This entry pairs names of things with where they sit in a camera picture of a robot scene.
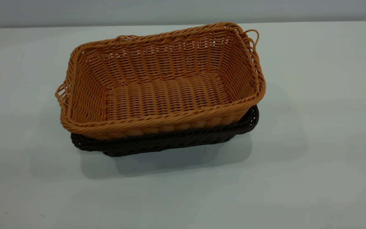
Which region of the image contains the orange woven wicker basket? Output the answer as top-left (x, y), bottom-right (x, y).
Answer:
top-left (55, 22), bottom-right (266, 141)

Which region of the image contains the black woven wicker basket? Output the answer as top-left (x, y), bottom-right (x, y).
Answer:
top-left (71, 105), bottom-right (260, 157)

